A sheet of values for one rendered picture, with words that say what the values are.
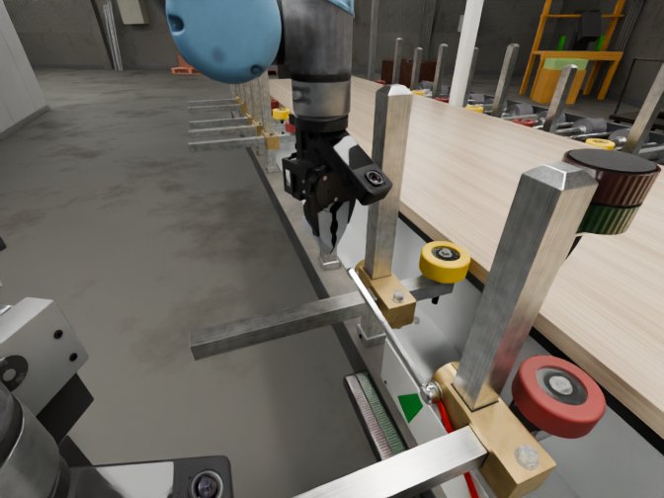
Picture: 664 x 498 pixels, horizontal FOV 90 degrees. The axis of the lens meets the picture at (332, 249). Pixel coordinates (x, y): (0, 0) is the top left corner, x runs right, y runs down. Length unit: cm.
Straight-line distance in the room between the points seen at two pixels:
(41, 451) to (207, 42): 25
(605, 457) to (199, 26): 68
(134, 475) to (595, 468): 60
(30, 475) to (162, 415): 133
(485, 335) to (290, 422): 112
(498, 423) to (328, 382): 110
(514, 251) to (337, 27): 29
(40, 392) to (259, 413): 106
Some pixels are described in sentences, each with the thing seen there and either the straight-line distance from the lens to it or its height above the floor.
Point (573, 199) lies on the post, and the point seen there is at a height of 112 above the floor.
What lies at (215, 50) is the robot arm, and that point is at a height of 121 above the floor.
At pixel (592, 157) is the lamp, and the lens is 33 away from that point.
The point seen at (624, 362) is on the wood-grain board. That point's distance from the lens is 53.
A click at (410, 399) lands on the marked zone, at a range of 55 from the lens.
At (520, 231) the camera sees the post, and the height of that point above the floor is 109.
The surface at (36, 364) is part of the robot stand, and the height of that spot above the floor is 95.
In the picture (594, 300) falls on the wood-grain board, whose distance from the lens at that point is 60.
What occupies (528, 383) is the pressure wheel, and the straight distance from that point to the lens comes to 43.
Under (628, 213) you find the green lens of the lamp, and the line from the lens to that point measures 33.
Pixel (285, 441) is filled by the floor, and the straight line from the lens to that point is 137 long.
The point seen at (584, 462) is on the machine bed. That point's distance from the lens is 70.
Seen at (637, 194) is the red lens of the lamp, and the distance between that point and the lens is 32.
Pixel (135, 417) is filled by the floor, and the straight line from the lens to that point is 159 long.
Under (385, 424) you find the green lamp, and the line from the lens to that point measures 60.
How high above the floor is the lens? 122
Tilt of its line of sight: 34 degrees down
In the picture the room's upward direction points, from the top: straight up
